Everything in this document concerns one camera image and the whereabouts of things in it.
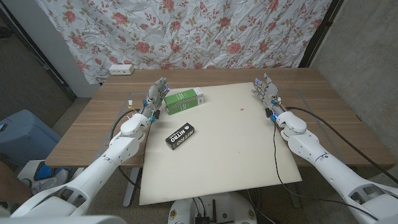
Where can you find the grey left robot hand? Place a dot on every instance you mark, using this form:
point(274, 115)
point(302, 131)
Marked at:
point(154, 99)

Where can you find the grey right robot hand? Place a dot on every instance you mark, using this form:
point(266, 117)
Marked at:
point(269, 93)

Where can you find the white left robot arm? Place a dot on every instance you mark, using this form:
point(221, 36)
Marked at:
point(102, 165)

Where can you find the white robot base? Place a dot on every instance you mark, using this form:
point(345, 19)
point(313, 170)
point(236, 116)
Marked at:
point(230, 208)

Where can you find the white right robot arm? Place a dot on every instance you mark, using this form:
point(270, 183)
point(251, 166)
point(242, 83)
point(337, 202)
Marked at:
point(323, 165)

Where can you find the green and white carton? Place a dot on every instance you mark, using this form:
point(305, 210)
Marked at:
point(182, 101)

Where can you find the white power strip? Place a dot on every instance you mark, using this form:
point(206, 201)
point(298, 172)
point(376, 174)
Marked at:
point(121, 69)

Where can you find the black NITRO box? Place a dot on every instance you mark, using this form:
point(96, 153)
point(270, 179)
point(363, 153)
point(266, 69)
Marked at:
point(180, 136)

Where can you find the beige rectangular mat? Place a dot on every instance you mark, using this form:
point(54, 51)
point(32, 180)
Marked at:
point(224, 149)

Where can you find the floral backdrop cloth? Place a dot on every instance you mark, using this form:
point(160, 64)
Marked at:
point(186, 31)

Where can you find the black backdrop stand pole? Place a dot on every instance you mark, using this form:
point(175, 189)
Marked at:
point(320, 34)
point(37, 54)

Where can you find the grey table leg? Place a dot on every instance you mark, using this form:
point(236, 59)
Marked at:
point(294, 196)
point(130, 189)

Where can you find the white and blue bag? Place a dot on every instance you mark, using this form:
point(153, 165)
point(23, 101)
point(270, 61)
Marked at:
point(46, 172)

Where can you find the blue plastic bin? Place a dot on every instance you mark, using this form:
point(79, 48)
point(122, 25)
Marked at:
point(25, 137)

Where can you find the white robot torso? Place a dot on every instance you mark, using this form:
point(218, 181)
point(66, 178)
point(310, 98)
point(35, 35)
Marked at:
point(62, 220)

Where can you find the brown wooden furniture piece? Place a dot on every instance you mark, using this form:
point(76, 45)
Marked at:
point(12, 186)

